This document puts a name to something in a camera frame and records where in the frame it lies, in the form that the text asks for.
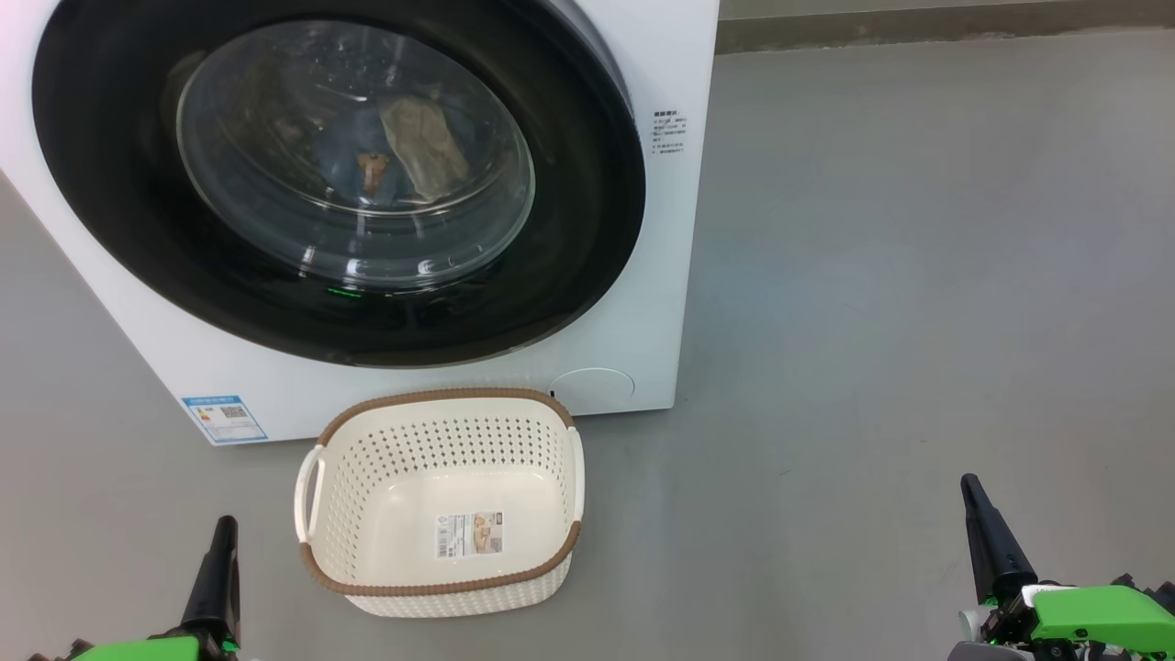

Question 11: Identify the blue printed garment cream lining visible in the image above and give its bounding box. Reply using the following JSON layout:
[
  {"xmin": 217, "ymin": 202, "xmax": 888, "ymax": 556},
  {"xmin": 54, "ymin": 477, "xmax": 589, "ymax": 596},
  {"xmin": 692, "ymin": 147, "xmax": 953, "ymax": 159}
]
[{"xmin": 381, "ymin": 96, "xmax": 471, "ymax": 203}]

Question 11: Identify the white front-load washing machine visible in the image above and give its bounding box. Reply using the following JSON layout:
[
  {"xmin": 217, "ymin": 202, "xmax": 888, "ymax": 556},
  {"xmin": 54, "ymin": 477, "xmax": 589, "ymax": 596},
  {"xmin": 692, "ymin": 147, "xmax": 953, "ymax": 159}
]
[{"xmin": 0, "ymin": 0, "xmax": 722, "ymax": 447}]

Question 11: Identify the round drain filter cover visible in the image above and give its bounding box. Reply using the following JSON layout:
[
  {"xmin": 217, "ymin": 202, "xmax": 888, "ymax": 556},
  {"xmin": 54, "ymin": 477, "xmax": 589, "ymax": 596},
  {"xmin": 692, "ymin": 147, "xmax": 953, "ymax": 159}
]
[{"xmin": 549, "ymin": 367, "xmax": 636, "ymax": 409}]

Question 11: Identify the black round glass washer door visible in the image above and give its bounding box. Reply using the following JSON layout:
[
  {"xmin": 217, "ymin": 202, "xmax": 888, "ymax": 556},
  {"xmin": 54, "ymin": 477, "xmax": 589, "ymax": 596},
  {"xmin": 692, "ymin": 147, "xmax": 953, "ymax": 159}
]
[{"xmin": 32, "ymin": 0, "xmax": 646, "ymax": 370}]

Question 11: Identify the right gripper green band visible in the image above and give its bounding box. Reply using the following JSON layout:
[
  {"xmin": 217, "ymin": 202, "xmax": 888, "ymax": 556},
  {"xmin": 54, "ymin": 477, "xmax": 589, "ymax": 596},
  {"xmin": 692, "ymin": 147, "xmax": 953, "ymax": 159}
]
[{"xmin": 950, "ymin": 474, "xmax": 1175, "ymax": 661}]

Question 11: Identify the cream perforated basket brown rim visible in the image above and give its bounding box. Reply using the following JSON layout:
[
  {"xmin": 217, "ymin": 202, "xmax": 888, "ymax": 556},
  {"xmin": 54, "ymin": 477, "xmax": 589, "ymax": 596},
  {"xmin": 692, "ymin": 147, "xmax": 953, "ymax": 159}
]
[{"xmin": 294, "ymin": 387, "xmax": 586, "ymax": 618}]

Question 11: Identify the blue garment orange print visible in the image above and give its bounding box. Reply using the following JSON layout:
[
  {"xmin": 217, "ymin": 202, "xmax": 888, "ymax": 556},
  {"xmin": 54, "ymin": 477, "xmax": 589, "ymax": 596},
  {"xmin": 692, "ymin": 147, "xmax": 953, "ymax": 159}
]
[{"xmin": 308, "ymin": 110, "xmax": 405, "ymax": 205}]

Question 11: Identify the blue energy label sticker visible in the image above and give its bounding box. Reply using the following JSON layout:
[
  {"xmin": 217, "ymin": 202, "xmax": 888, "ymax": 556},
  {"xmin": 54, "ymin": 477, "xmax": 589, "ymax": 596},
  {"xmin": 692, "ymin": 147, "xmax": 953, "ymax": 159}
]
[{"xmin": 182, "ymin": 395, "xmax": 269, "ymax": 445}]

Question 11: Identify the steel perforated washer drum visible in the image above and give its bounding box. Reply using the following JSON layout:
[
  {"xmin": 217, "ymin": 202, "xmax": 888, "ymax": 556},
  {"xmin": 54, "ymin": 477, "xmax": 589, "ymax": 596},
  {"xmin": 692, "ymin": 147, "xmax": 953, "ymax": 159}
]
[{"xmin": 176, "ymin": 20, "xmax": 536, "ymax": 293}]

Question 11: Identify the basket product label sticker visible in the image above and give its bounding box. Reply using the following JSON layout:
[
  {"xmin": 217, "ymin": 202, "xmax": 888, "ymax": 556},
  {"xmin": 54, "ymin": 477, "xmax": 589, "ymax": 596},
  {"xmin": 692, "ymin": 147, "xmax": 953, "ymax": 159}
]
[{"xmin": 435, "ymin": 511, "xmax": 504, "ymax": 559}]

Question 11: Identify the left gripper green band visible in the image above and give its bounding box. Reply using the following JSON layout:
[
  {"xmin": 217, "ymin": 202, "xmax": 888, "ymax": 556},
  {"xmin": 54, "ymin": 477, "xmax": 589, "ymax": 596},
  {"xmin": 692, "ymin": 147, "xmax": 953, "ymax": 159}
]
[{"xmin": 28, "ymin": 516, "xmax": 241, "ymax": 661}]

